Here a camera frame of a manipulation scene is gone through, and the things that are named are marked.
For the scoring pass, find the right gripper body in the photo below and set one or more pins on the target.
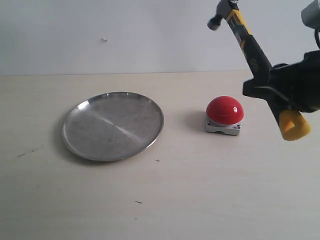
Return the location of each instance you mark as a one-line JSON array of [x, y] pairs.
[[299, 82]]

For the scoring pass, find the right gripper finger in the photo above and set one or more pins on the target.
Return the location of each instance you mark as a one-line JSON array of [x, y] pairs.
[[260, 90]]

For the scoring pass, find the black yellow claw hammer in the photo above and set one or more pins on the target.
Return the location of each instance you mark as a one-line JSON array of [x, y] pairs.
[[291, 123]]

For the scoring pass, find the red dome push button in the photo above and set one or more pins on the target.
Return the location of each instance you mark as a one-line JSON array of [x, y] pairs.
[[224, 114]]

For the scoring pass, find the round steel plate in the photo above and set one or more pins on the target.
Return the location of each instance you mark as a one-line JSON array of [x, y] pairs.
[[112, 126]]

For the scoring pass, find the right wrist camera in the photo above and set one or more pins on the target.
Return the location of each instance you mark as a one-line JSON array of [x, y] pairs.
[[310, 15]]

